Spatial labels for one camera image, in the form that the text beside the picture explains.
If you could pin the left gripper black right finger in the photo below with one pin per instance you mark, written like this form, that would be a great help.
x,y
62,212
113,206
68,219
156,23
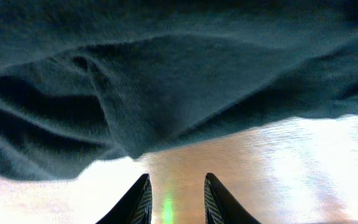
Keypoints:
x,y
221,207

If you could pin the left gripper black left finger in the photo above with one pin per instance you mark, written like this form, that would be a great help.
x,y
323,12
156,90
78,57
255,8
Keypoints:
x,y
135,207

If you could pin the dark green t-shirt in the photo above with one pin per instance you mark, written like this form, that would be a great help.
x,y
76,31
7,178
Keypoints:
x,y
88,80

